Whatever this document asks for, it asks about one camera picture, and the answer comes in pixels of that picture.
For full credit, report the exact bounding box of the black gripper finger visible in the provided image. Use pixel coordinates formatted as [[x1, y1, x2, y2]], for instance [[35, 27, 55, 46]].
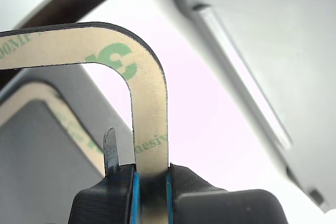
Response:
[[165, 163, 287, 224], [68, 126, 142, 224]]

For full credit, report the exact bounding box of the tan adhesive rectangular frame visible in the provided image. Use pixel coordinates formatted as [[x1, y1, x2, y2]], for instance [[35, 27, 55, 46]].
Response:
[[0, 21, 169, 224], [0, 81, 106, 180]]

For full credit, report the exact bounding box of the grey plastic holder with notches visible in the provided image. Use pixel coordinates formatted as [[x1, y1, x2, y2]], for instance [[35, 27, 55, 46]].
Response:
[[170, 0, 336, 214]]

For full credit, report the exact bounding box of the grey plastic tray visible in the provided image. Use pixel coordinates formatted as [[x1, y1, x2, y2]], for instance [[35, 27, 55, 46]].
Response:
[[0, 62, 136, 224]]

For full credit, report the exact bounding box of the dark brown bar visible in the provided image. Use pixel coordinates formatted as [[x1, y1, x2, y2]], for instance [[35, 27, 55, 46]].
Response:
[[15, 0, 148, 29]]

